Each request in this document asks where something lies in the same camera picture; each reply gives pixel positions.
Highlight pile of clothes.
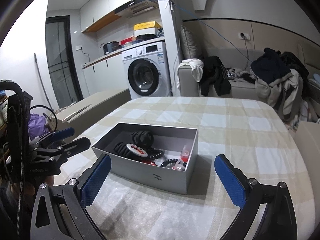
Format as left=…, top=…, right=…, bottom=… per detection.
left=251, top=48, right=310, bottom=122

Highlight purple plastic bag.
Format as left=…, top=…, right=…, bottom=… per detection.
left=28, top=114, right=49, bottom=141

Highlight white round pin badge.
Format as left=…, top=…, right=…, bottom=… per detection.
left=126, top=144, right=148, bottom=158

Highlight black beaded bracelet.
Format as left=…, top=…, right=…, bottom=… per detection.
left=147, top=148, right=181, bottom=169

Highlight grey striped pillow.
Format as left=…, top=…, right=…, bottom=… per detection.
left=180, top=25, right=202, bottom=59

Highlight black garment on sofa arm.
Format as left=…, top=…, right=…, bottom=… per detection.
left=200, top=56, right=231, bottom=96

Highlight grey sofa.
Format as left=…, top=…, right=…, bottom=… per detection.
left=177, top=47, right=320, bottom=131

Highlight wall power socket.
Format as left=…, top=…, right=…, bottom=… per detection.
left=238, top=33, right=251, bottom=41

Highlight red China flag badge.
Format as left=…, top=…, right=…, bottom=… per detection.
left=143, top=160, right=157, bottom=166

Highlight black cooking pot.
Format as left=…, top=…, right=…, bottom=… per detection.
left=100, top=41, right=121, bottom=54

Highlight clear ring with red top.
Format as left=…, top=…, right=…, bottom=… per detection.
left=180, top=144, right=190, bottom=164

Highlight grey cardboard box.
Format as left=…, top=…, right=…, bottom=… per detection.
left=92, top=122, right=198, bottom=194

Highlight yellow box on washer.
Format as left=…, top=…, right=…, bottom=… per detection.
left=133, top=21, right=162, bottom=31

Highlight checkered bed cover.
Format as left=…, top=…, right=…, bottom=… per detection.
left=49, top=96, right=316, bottom=240

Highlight left hand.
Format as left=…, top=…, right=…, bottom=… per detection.
left=9, top=176, right=54, bottom=197

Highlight range hood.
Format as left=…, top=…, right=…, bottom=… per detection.
left=114, top=0, right=159, bottom=18

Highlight dark glass door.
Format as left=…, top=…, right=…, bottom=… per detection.
left=45, top=16, right=84, bottom=108

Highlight white cloth on sofa arm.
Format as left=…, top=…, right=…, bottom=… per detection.
left=178, top=59, right=204, bottom=83

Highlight black ribbed item in box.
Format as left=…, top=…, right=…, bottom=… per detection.
left=113, top=142, right=132, bottom=159

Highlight white kitchen cabinets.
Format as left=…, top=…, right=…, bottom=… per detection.
left=84, top=54, right=128, bottom=95

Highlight white washing machine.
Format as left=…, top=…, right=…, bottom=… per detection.
left=121, top=41, right=172, bottom=99

